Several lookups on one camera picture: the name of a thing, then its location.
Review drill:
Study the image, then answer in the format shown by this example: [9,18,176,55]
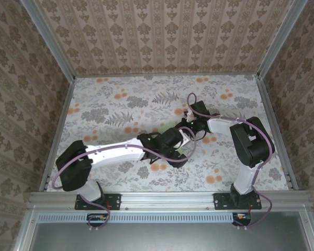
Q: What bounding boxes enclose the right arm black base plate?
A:
[214,192,262,211]

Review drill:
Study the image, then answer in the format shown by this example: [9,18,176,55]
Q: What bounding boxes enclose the aluminium frame post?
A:
[255,0,307,79]
[20,0,77,82]

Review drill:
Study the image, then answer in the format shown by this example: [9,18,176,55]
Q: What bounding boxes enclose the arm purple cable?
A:
[51,126,198,232]
[187,93,275,231]

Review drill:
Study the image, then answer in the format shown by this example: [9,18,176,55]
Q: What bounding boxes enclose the grey sheet metal panel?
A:
[28,212,311,251]

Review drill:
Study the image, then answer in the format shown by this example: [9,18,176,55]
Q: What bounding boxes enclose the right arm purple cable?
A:
[187,93,275,231]

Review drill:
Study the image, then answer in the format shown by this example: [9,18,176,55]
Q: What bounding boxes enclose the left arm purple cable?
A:
[51,126,198,232]

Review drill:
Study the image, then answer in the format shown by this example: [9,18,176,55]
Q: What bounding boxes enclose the slotted grey cable duct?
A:
[38,212,233,223]

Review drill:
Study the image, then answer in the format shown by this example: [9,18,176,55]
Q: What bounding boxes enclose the aluminium table edge rail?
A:
[256,75,298,191]
[73,73,259,78]
[38,77,76,192]

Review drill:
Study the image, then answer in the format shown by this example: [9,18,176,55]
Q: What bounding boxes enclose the wide aluminium mounting rail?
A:
[28,190,312,213]

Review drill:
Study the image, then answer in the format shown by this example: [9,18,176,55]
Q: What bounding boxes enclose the black controller board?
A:
[232,212,252,227]
[86,213,111,227]

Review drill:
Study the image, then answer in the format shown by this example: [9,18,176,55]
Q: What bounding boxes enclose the light green paper sheet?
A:
[156,124,188,155]

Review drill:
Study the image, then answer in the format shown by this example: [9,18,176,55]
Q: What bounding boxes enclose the floral patterned table cover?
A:
[46,75,290,193]

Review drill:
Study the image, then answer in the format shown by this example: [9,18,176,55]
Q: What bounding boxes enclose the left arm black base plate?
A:
[74,192,121,211]

